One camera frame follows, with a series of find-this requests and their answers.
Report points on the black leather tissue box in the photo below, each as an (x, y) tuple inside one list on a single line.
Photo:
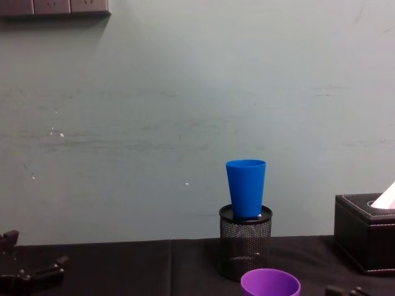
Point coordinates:
[(367, 240)]

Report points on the black mesh pen holder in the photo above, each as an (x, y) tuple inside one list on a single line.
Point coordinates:
[(245, 243)]

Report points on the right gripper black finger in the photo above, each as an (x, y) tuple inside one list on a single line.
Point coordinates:
[(359, 292), (334, 291)]

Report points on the grey wall socket plate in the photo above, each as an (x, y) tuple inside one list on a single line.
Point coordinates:
[(15, 6), (52, 6), (89, 5)]

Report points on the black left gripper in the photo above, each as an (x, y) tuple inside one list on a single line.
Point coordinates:
[(18, 286)]

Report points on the black table cloth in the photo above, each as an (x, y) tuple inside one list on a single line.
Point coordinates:
[(139, 268)]

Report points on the white paper tissue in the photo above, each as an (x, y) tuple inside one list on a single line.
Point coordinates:
[(387, 198)]

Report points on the blue plastic cup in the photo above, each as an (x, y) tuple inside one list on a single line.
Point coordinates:
[(246, 188)]

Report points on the purple plastic cup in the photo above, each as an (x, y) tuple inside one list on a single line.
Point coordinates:
[(270, 282)]

